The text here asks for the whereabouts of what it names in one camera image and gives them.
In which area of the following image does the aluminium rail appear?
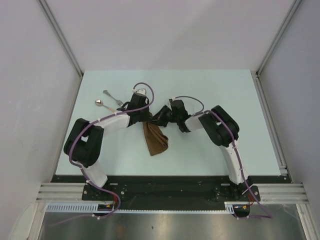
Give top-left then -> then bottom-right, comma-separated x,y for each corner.
251,71 -> 289,176
36,183 -> 309,204

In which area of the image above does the aluminium frame post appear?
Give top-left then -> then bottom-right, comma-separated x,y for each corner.
37,0 -> 84,79
255,0 -> 304,76

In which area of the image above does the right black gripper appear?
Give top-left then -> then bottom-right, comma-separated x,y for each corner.
148,105 -> 180,128

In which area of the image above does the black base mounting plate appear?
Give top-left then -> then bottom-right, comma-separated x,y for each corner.
51,175 -> 292,211

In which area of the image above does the right aluminium frame post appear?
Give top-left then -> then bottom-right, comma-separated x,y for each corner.
255,0 -> 304,76

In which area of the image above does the light blue cable duct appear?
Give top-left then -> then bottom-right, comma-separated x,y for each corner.
47,201 -> 237,215

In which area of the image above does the brown cloth napkin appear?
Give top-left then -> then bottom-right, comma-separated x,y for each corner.
142,121 -> 169,157

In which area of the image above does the silver metal fork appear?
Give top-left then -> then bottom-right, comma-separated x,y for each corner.
103,90 -> 124,107

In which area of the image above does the front aluminium rail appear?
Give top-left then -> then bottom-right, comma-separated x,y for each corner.
36,183 -> 309,204

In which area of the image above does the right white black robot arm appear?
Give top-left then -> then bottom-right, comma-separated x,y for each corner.
150,99 -> 259,201

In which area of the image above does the left aluminium frame post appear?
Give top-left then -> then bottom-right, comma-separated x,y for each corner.
37,0 -> 84,79

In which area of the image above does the spoon with wooden handle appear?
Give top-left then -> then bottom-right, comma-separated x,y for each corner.
95,99 -> 116,113

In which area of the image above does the right side aluminium rail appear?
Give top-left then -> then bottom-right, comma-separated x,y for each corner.
251,71 -> 289,176

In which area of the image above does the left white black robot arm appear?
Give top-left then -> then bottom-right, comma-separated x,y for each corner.
63,89 -> 152,200

